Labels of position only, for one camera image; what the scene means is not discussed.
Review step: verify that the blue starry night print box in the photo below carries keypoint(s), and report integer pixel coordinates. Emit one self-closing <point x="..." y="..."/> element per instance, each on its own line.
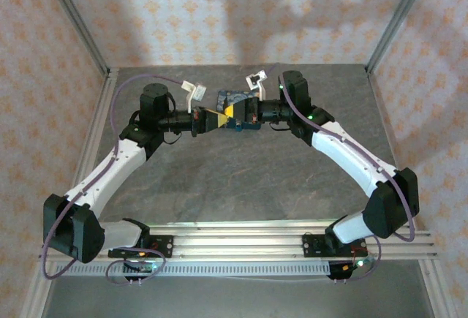
<point x="223" y="98"/>

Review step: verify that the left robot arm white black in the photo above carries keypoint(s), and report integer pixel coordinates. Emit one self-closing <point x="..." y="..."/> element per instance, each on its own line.
<point x="117" y="164"/>

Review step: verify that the small control board green light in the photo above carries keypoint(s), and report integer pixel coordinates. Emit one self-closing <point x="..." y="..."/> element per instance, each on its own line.
<point x="148" y="267"/>
<point x="362" y="262"/>

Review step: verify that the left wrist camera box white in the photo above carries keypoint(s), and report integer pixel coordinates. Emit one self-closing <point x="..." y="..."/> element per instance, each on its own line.
<point x="194" y="93"/>

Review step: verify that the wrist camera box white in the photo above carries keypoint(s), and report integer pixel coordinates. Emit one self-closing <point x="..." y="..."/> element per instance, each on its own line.
<point x="256" y="80"/>
<point x="194" y="93"/>

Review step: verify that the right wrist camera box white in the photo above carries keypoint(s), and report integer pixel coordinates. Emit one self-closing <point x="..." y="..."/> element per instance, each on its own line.
<point x="256" y="80"/>

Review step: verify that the aluminium table side rail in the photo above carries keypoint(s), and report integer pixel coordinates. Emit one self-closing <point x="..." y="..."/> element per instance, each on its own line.
<point x="380" y="120"/>
<point x="104" y="102"/>

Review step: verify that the aluminium frame post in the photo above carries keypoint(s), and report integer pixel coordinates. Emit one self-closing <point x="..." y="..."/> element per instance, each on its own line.
<point x="398" y="22"/>
<point x="75" y="22"/>

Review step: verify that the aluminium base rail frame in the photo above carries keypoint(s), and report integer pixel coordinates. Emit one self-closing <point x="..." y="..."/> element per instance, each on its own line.
<point x="237" y="245"/>

